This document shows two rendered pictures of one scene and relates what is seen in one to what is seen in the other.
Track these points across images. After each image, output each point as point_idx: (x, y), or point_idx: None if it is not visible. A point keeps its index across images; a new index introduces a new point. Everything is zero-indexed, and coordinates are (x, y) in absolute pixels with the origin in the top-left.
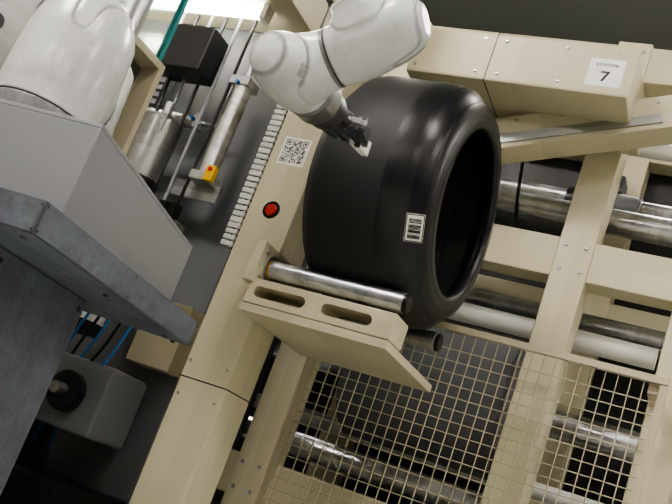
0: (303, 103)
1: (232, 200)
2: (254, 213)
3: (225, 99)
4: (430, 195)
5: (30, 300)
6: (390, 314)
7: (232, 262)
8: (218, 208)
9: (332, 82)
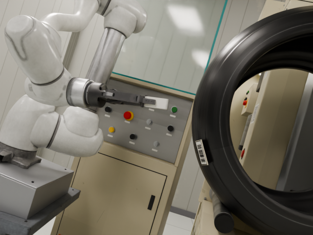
0: (52, 101)
1: (290, 149)
2: (240, 157)
3: None
4: (207, 121)
5: None
6: (200, 231)
7: None
8: (287, 155)
9: (36, 86)
